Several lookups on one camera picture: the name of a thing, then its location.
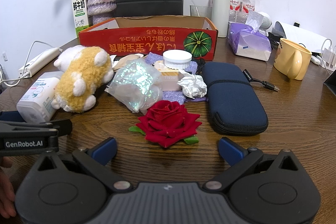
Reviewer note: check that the navy blue zip pouch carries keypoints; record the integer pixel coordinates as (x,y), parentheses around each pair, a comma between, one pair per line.
(231,98)

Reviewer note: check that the red fabric rose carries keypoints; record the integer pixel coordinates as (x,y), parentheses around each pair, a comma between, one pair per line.
(165,119)

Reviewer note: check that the white charger plug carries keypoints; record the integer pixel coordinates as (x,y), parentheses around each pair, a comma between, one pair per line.
(329,56)

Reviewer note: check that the white wall socket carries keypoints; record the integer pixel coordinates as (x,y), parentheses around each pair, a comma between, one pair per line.
(4,56)

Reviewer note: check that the white thermos bottle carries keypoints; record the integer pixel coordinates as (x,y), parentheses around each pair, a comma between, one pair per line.
(220,11)

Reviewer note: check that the yellow white plush toy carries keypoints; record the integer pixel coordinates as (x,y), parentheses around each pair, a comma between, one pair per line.
(78,77)

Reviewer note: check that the white cotton swab box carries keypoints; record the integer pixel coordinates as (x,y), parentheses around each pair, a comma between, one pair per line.
(34,100)

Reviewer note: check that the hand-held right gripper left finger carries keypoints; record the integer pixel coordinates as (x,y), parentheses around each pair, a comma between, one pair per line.
(105,150)

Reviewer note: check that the white green milk carton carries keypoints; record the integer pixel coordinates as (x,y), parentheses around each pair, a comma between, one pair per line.
(79,11)

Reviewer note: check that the clear glass cup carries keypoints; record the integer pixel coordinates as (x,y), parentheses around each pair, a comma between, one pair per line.
(200,11)

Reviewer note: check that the white curved device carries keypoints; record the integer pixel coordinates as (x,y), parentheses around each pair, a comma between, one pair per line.
(302,32)

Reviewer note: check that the purple cloth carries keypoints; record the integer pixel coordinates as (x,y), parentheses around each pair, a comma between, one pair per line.
(170,95)

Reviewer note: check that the white round speaker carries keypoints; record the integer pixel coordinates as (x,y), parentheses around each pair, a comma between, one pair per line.
(266,20)

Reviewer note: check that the iridescent plastic bag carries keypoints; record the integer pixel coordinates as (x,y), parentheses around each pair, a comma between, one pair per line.
(134,82)

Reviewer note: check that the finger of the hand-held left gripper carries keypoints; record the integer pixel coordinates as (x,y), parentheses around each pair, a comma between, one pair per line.
(10,117)
(63,127)

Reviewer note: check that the purple tissue pack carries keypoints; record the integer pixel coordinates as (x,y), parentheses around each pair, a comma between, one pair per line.
(246,43)

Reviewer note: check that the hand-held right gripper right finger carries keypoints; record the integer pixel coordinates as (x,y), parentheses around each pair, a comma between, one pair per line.
(229,151)

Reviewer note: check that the wooden desk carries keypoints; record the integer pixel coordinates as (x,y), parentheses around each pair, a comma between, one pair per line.
(288,134)

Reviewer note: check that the person's left hand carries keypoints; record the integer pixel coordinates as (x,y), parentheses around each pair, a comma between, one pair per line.
(5,187)

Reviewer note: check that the beige makeup puff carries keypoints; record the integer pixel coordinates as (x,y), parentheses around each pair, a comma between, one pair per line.
(126,61)

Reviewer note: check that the beige small box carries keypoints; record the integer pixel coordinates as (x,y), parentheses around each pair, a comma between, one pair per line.
(169,79)

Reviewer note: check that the yellow mug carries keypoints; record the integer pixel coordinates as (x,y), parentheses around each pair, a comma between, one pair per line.
(286,56)

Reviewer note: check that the small white gadget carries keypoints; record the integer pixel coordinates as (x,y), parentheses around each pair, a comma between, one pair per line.
(316,60)

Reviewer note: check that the white plastic bag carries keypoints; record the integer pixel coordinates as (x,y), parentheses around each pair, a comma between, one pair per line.
(193,86)

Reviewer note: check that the red cardboard box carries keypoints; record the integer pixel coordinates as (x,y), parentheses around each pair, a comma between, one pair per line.
(147,43)

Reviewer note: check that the clear plastic water bottle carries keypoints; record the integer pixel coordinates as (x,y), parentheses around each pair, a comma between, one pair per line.
(248,2)
(235,1)

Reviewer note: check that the black stand box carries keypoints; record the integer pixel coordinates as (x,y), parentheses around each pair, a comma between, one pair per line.
(330,85)

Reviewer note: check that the white round jar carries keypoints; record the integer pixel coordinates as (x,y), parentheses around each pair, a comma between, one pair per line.
(177,57)

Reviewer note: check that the white power strip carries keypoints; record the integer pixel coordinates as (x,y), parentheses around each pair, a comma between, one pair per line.
(39,61)

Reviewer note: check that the black power adapter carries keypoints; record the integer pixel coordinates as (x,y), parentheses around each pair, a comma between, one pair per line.
(274,39)

